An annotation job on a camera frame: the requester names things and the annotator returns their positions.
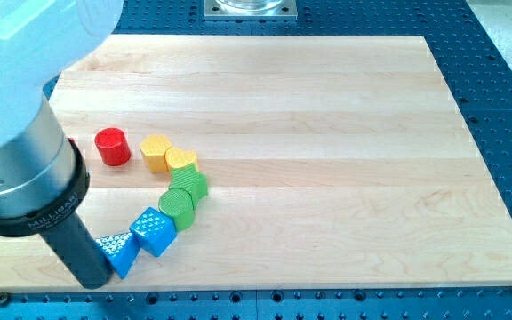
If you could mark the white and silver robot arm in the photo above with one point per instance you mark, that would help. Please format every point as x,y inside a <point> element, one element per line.
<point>38,40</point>

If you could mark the green star block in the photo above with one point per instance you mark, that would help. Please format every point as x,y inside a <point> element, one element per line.
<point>189,179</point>

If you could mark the light wooden board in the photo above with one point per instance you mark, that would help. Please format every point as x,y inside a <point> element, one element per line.
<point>332,162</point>

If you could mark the yellow heart block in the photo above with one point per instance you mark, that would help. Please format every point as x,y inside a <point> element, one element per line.
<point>177,158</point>

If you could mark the green cylinder block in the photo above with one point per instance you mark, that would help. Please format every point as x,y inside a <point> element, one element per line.
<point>177,205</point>

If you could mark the yellow hexagon block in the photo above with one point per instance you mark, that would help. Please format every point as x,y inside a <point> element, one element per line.
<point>153,149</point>

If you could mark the blue cube block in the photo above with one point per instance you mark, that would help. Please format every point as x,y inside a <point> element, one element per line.
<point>154,231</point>

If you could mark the red cylinder block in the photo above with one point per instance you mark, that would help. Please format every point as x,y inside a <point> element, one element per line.
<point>112,146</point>

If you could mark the blue triangle block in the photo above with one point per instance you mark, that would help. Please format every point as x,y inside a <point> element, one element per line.
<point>121,251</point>

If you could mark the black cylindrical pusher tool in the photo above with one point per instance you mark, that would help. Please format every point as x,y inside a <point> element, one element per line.
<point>63,230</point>

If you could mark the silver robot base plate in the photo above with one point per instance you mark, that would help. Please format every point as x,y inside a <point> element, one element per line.
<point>250,9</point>

